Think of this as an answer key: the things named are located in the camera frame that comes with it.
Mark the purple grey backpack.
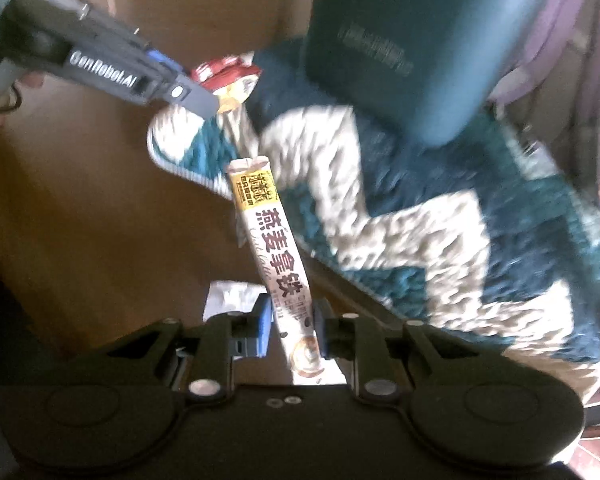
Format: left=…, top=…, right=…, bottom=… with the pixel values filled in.
left=490, top=0, right=600, bottom=194

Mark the teal white zigzag rug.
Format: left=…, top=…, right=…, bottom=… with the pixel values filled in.
left=147, top=34, right=600, bottom=406

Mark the crumpled white paper scrap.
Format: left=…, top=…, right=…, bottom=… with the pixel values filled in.
left=202, top=281, right=266, bottom=323

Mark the teal deer trash bin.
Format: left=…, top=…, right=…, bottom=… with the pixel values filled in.
left=303, top=0, right=545, bottom=146

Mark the wooden door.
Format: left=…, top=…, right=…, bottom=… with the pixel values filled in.
left=29, top=0, right=322, bottom=61

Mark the oat latte sachet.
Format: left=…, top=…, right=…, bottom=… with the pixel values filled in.
left=226, top=156, right=324, bottom=385

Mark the red white snack wrapper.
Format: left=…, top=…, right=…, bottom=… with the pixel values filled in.
left=189, top=55, right=262, bottom=114

